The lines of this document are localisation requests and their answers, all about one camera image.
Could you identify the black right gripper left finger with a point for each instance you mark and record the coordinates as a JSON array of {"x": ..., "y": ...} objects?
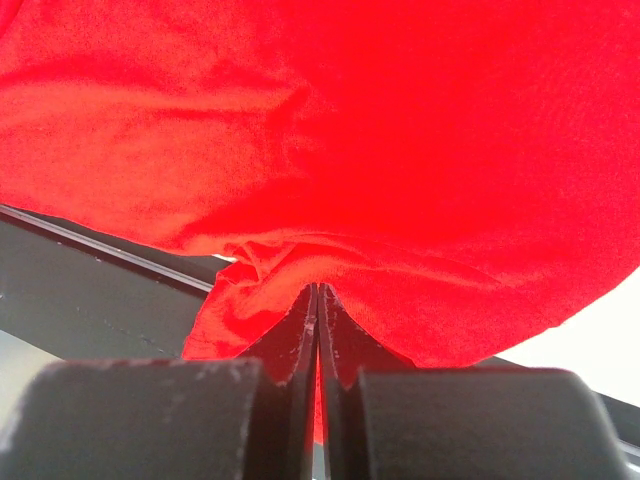
[{"x": 276, "y": 396}]

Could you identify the red t shirt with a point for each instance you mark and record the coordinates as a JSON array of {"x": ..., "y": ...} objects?
[{"x": 465, "y": 174}]

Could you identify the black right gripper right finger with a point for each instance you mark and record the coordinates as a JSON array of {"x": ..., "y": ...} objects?
[{"x": 345, "y": 351}]

